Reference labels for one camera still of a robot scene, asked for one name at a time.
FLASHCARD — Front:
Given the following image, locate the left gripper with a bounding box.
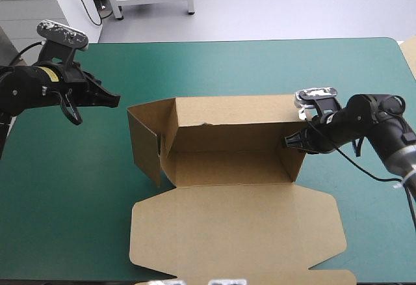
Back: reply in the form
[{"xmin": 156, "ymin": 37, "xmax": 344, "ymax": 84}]
[{"xmin": 41, "ymin": 38, "xmax": 122, "ymax": 109}]

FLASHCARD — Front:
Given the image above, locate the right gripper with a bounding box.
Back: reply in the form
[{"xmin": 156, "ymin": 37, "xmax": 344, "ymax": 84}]
[{"xmin": 283, "ymin": 98, "xmax": 343, "ymax": 155}]

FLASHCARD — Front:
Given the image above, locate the brown cardboard box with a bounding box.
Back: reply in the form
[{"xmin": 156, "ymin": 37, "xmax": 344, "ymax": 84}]
[{"xmin": 126, "ymin": 93, "xmax": 359, "ymax": 285}]

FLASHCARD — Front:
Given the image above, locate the white cabinet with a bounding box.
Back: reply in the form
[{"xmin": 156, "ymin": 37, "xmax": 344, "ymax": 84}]
[{"xmin": 0, "ymin": 0, "xmax": 104, "ymax": 53}]

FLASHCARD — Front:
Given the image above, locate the pale cardboard sheet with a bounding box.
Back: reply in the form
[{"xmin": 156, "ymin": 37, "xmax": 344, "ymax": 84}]
[{"xmin": 398, "ymin": 34, "xmax": 416, "ymax": 81}]

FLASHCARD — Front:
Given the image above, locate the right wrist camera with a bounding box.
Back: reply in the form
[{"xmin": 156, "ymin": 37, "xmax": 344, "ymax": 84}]
[{"xmin": 293, "ymin": 86, "xmax": 339, "ymax": 120}]

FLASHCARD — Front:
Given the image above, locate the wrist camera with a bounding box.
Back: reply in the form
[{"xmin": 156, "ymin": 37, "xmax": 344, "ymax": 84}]
[
  {"xmin": 293, "ymin": 86, "xmax": 339, "ymax": 120},
  {"xmin": 36, "ymin": 19, "xmax": 90, "ymax": 53}
]

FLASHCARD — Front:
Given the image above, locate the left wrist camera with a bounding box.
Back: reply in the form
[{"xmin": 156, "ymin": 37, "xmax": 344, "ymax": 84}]
[{"xmin": 36, "ymin": 19, "xmax": 90, "ymax": 53}]

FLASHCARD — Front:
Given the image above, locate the thin black cable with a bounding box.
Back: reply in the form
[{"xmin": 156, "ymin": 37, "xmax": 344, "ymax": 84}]
[{"xmin": 60, "ymin": 0, "xmax": 104, "ymax": 27}]

